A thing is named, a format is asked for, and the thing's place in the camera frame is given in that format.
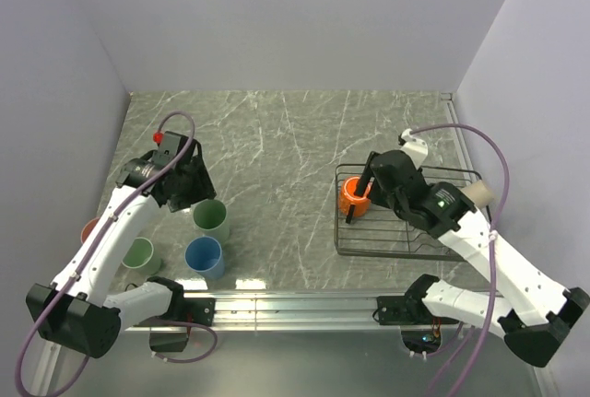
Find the beige plastic cup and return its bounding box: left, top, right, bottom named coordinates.
left=460, top=180, right=494, bottom=209

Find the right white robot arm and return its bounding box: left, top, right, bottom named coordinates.
left=354, top=150, right=589, bottom=368

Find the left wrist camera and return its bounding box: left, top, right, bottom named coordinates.
left=153, top=131, right=188, bottom=159

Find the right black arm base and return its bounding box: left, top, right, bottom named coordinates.
left=372, top=296, right=442, bottom=356

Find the salmon plastic cup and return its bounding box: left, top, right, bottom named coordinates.
left=80, top=217, right=100, bottom=243

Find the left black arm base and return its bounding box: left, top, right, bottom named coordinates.
left=121, top=276, right=218, bottom=364

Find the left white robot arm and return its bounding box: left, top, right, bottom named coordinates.
left=26, top=132, right=216, bottom=358

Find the black wire dish rack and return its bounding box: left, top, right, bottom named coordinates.
left=334, top=164, right=482, bottom=262

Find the aluminium mounting rail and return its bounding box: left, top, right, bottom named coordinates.
left=110, top=293, right=538, bottom=332

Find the pale green plastic cup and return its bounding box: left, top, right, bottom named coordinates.
left=193, top=199, right=230, bottom=244

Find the light green plastic cup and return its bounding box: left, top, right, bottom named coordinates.
left=122, top=237, right=162, bottom=276

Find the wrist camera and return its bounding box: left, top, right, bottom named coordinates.
left=398, top=129, right=429, bottom=169
left=153, top=131, right=188, bottom=159

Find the orange mug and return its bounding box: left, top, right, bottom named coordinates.
left=338, top=176, right=372, bottom=218

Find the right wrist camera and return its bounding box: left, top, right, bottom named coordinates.
left=398, top=129, right=429, bottom=169

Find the blue plastic cup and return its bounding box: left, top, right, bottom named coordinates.
left=184, top=236, right=225, bottom=280

